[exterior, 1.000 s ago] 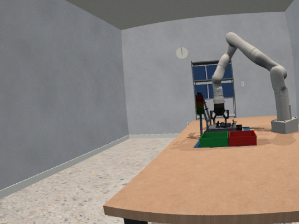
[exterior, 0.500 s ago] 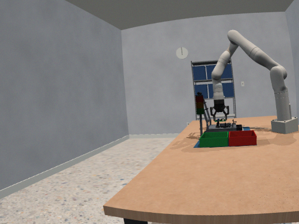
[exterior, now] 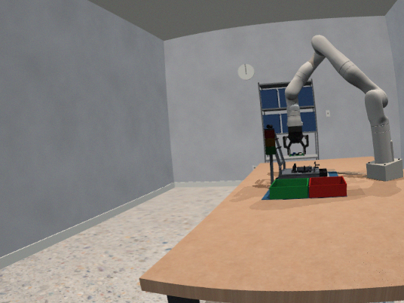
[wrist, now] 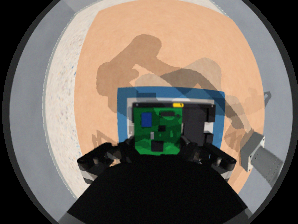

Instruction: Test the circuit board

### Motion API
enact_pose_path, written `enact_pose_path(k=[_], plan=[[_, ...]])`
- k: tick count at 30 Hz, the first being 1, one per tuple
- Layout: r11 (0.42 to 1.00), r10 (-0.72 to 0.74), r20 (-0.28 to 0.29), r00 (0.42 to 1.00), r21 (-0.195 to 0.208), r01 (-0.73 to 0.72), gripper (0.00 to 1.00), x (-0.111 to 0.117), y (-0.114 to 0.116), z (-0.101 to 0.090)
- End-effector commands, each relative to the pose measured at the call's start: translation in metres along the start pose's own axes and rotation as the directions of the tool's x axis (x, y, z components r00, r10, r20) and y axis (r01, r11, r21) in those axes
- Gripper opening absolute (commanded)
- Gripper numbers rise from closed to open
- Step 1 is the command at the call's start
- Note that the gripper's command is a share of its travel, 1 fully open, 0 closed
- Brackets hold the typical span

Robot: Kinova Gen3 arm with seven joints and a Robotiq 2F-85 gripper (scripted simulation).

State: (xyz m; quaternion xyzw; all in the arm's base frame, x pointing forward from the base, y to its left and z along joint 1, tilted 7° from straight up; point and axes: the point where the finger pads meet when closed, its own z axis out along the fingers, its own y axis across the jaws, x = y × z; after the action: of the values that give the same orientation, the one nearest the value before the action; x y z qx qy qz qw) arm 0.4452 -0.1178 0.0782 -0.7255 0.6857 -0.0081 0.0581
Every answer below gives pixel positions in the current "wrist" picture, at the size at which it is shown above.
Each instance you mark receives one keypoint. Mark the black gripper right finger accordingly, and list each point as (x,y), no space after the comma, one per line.
(221,161)

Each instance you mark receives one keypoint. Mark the green circuit board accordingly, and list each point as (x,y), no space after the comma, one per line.
(157,131)

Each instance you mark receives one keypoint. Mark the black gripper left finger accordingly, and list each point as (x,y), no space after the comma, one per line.
(94,162)

